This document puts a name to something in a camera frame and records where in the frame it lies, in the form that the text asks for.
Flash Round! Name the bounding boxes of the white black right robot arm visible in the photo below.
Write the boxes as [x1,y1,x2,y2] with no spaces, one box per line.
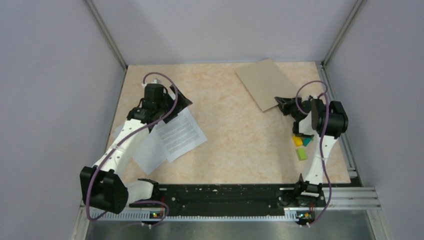
[274,96,349,206]

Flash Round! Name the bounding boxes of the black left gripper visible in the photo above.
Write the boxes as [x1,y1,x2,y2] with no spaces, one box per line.
[156,84,192,123]

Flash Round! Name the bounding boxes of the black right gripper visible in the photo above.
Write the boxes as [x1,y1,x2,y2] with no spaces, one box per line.
[274,96,303,122]

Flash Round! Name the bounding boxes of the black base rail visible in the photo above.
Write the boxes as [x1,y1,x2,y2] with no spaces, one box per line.
[145,183,326,217]

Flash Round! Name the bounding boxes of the aluminium frame rail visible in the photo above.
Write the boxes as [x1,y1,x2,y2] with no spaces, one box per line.
[327,187,381,211]

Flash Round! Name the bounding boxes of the yellow block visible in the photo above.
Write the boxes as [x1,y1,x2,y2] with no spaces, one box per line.
[292,136,304,147]

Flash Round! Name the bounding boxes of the blank white paper sheets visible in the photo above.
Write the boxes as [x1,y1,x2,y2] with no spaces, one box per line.
[132,128,166,175]

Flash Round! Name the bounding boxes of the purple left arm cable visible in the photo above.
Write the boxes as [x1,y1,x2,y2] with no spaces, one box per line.
[85,72,180,229]

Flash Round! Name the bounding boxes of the white slotted cable duct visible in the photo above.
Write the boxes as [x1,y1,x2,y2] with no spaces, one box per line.
[100,209,299,222]

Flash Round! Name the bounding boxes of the printed white paper sheets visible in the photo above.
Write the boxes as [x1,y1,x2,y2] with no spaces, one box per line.
[150,108,207,163]

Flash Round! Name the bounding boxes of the green block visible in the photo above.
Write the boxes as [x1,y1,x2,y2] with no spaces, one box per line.
[296,147,308,161]

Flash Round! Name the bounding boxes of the teal block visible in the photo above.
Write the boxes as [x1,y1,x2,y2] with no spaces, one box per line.
[301,137,314,147]

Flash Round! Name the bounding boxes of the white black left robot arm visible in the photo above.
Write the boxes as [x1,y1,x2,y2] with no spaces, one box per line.
[79,83,192,214]

